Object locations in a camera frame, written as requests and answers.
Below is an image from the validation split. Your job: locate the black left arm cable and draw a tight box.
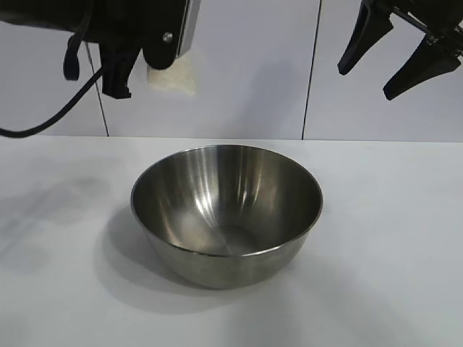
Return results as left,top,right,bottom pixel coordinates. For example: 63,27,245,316
0,21,108,139

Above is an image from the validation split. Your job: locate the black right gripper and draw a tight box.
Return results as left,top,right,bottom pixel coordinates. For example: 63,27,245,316
336,0,463,102

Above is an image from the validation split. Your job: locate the clear plastic measuring cup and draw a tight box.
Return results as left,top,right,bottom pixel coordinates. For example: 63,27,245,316
145,53,199,97

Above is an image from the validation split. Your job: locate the stainless steel mixing bowl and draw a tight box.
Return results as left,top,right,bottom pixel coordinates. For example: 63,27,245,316
130,144,324,290

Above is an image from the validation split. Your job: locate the white uncooked rice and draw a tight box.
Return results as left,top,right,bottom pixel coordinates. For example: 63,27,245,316
147,59,198,96

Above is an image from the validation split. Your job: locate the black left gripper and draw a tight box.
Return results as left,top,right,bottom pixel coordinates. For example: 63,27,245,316
90,0,182,99

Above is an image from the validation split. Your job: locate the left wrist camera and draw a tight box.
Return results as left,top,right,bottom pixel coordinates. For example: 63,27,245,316
176,0,200,58

